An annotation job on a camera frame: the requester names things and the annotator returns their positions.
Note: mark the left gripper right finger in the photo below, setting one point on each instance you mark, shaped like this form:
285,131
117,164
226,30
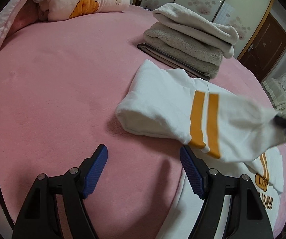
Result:
247,217

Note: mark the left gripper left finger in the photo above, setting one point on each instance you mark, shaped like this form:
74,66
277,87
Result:
39,218

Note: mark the white university sweatshirt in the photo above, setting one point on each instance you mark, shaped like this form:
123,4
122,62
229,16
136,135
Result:
231,133

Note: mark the dark wooden door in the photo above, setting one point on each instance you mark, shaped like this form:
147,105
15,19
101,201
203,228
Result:
266,48

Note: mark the striped bottom folded garment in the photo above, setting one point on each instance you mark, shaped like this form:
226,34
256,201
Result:
171,61

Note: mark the grey fuzzy folded garment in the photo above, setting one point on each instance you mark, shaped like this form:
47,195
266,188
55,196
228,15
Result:
197,55

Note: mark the cream top folded garment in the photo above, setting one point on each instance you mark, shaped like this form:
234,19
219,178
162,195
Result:
190,23

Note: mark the pink bed blanket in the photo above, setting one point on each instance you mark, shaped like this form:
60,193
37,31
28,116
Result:
60,83

